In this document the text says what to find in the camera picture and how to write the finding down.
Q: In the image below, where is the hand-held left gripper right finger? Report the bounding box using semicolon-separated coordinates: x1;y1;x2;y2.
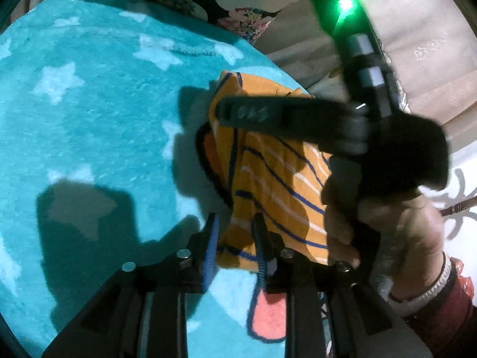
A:
252;212;435;358

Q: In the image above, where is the person's right hand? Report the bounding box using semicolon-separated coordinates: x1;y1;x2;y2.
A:
322;189;448;301

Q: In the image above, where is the turquoise star print blanket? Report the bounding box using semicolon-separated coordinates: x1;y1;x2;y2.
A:
0;0;336;358

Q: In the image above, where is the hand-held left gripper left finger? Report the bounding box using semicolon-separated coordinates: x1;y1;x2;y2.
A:
41;212;221;358

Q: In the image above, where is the white leaf print pillow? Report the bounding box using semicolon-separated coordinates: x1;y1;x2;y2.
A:
442;143;477;245

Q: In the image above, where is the person's right forearm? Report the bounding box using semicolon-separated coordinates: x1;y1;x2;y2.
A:
389;257;477;358

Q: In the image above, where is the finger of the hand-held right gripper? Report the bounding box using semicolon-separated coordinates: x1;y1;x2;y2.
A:
215;96;370;155

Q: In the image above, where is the white bead bracelet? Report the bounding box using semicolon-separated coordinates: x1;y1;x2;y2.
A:
389;251;453;303

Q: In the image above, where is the orange striped knit sweater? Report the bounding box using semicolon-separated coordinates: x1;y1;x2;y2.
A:
197;70;336;272

